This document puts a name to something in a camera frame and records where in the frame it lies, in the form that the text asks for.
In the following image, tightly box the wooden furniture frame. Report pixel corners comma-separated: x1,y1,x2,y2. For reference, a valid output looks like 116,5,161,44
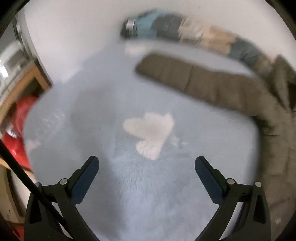
0,62,52,126

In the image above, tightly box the red plastic bag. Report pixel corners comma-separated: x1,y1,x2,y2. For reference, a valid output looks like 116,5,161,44
2,96,38,172

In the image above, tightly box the olive puffer jacket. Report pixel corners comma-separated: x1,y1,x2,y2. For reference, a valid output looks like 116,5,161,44
135,53,296,234

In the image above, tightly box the rolled patchwork printed quilt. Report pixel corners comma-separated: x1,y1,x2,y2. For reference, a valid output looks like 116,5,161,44
120,9,278,67

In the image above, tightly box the black cable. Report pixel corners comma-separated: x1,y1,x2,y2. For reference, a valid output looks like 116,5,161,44
0,139,78,241

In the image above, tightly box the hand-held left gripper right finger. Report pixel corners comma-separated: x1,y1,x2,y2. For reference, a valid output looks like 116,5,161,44
195,156,271,241

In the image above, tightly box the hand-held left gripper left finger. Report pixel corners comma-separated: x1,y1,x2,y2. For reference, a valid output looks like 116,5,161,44
24,156,100,241

